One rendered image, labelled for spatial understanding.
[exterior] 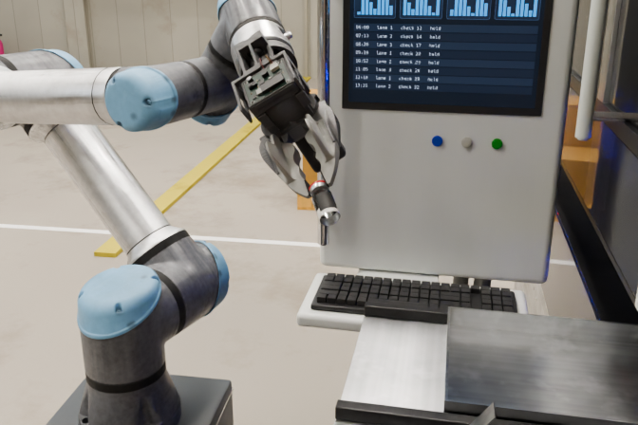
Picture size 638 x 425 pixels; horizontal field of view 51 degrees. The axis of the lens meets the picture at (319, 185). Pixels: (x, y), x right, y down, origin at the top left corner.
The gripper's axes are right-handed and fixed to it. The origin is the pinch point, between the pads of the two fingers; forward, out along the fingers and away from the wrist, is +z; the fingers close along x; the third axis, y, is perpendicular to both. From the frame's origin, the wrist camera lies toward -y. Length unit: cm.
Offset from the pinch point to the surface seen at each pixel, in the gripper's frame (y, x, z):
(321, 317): -57, -21, -22
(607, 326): -58, 23, 4
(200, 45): -458, -182, -773
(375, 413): -30.7, -10.6, 11.5
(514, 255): -78, 17, -27
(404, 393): -37.8, -7.5, 7.7
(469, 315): -51, 5, -5
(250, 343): -168, -86, -98
